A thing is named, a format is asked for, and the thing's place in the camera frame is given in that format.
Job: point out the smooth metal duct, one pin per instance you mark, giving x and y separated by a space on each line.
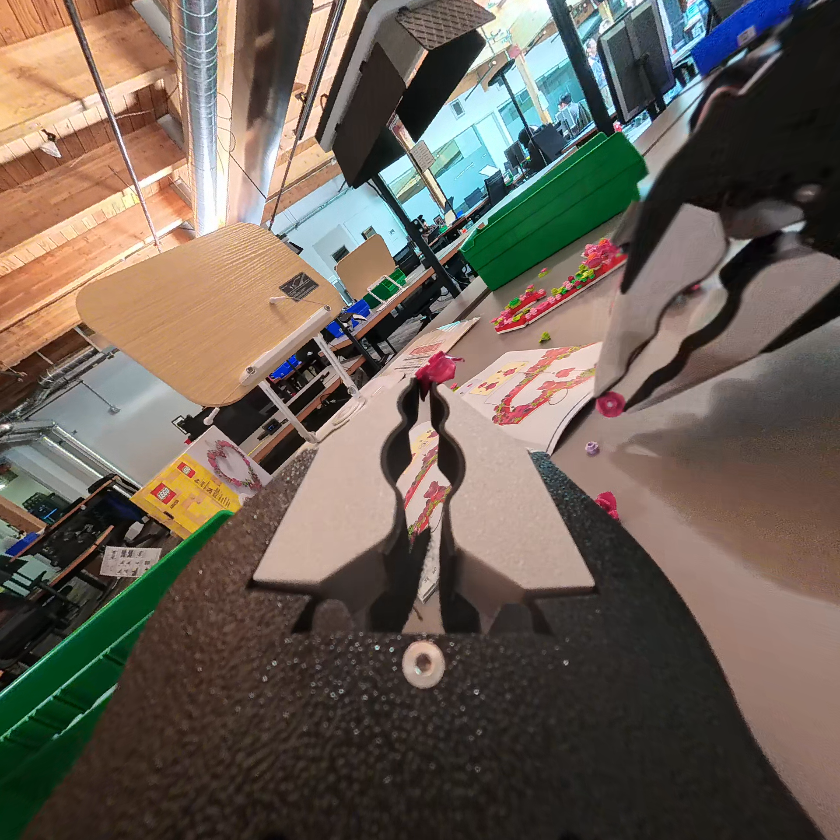
262 98

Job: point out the round pink lego piece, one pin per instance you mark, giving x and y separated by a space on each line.
610 403

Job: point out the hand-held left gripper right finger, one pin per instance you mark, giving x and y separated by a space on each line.
512 512

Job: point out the black and white panel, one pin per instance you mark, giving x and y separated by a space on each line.
374 98

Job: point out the black pillar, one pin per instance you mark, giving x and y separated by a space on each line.
577 59

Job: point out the small wooden board stand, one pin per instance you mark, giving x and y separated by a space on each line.
364 266

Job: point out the ceiling spot lamp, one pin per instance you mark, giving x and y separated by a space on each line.
49 145

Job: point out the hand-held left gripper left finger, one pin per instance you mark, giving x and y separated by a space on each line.
328 512

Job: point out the lego instruction booklet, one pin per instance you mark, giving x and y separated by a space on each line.
525 387

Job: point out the heart-shaped lego build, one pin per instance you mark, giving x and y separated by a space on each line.
525 308

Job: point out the large green plastic crate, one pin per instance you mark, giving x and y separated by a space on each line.
558 210

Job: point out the blue storage bin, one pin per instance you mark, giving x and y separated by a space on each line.
282 371
344 321

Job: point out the black monitor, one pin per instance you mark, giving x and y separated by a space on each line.
640 59

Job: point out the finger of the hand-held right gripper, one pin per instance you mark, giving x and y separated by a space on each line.
741 315
656 275

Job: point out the small green bin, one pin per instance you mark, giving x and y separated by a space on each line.
387 289

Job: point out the dark workbench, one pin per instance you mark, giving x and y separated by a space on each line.
85 525

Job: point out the black stand pole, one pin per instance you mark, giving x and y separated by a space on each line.
420 243

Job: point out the yellow lego box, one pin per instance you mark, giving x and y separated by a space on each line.
190 485

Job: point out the wooden board on white stand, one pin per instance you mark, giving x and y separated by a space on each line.
197 315

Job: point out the thin metal ceiling rod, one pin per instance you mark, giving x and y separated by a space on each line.
108 111

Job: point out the green plastic bin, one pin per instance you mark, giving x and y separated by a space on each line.
52 709

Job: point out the ribbed silver duct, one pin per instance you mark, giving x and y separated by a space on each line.
197 98

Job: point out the white cardboard sheet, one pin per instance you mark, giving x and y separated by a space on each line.
446 338

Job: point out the large blue bin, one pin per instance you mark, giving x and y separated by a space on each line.
722 46

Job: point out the printed paper sheet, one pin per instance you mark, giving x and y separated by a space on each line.
131 561

